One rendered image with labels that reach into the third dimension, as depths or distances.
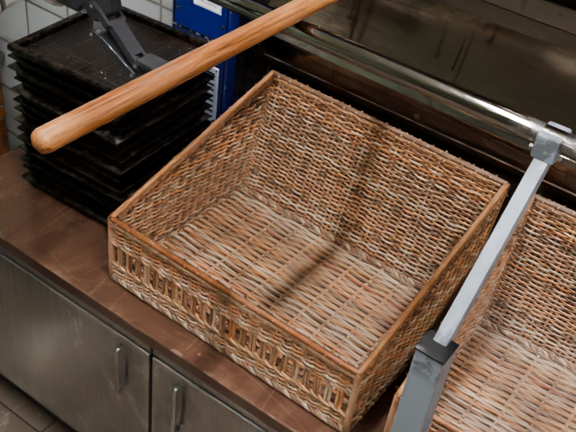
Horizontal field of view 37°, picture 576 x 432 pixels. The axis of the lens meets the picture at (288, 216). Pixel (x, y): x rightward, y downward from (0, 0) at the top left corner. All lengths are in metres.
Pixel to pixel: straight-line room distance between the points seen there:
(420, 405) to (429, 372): 0.06
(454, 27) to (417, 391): 0.72
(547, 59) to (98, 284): 0.91
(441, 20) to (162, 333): 0.76
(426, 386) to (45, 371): 1.06
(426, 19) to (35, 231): 0.86
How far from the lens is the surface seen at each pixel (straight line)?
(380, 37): 1.65
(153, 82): 1.03
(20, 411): 2.22
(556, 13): 1.49
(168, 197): 1.68
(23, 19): 2.39
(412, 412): 1.17
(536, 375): 1.64
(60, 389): 1.97
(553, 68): 1.55
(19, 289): 1.85
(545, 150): 1.13
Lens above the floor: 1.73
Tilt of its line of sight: 39 degrees down
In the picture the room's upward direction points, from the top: 8 degrees clockwise
